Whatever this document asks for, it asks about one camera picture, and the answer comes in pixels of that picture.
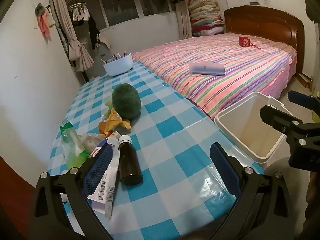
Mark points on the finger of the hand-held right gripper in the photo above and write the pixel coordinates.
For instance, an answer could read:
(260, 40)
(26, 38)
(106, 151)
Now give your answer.
(300, 99)
(277, 120)

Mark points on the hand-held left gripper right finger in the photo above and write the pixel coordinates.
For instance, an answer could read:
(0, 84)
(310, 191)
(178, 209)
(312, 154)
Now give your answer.
(222, 165)

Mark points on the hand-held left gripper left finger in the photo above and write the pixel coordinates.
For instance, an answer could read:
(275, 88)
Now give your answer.
(100, 165)

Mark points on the white toothpaste tube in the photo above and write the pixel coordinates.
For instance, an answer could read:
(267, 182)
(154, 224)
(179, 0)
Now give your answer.
(110, 187)

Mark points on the white trash bin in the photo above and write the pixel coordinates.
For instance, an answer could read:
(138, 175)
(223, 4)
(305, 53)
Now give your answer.
(250, 120)

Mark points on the brown medicine bottle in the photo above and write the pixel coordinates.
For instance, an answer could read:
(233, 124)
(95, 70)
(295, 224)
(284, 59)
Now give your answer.
(128, 162)

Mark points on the orange peel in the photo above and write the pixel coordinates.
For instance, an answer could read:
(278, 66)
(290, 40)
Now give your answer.
(102, 127)

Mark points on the green broccoli plush toy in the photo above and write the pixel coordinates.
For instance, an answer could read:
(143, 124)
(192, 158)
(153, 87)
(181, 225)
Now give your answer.
(125, 100)

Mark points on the green plastic wrapper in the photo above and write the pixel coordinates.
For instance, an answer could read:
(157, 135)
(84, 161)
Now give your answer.
(72, 152)

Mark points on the yellow snack wrapper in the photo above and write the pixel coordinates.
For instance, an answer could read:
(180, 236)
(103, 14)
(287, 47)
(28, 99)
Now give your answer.
(113, 120)

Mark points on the blue checkered tablecloth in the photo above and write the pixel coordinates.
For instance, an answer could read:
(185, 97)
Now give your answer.
(175, 140)

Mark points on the red pouch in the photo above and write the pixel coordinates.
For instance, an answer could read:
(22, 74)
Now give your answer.
(245, 42)

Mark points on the wooden headboard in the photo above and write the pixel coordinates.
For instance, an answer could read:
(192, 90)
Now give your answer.
(262, 22)

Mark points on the folded lavender cloth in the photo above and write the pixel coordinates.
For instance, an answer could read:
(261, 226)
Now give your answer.
(206, 68)

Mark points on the white pen holder tub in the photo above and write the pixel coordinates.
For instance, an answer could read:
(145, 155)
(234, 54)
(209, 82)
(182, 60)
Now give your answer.
(117, 65)

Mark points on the bed with striped sheet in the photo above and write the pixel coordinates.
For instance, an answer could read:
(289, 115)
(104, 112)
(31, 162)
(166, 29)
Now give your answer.
(175, 62)

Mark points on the tied beige curtain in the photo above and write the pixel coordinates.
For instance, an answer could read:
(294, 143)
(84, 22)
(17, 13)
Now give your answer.
(75, 50)

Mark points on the stack of folded quilts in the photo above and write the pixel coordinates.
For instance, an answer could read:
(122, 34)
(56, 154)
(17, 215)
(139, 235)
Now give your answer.
(205, 15)

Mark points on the black hanging garment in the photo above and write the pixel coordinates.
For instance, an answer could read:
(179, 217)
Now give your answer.
(93, 32)

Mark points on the straight beige curtain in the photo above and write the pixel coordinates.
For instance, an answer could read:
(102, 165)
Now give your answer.
(183, 22)

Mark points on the round sock drying hanger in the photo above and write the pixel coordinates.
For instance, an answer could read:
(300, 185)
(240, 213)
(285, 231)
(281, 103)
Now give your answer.
(80, 13)

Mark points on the pink cloth on wall hook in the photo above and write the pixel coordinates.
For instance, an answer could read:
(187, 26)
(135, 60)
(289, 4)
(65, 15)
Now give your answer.
(45, 22)

